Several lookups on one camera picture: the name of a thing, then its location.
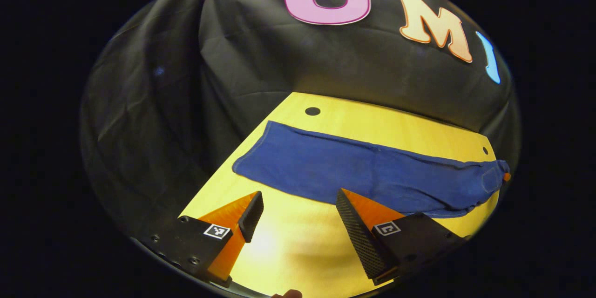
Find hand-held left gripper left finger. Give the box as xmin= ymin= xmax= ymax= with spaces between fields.
xmin=135 ymin=191 xmax=264 ymax=288

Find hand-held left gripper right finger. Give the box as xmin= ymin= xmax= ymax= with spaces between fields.
xmin=336 ymin=189 xmax=471 ymax=286

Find blue jeans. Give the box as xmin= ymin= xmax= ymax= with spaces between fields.
xmin=232 ymin=120 xmax=510 ymax=218

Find black backdrop cloth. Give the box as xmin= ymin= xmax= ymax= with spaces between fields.
xmin=79 ymin=0 xmax=521 ymax=243

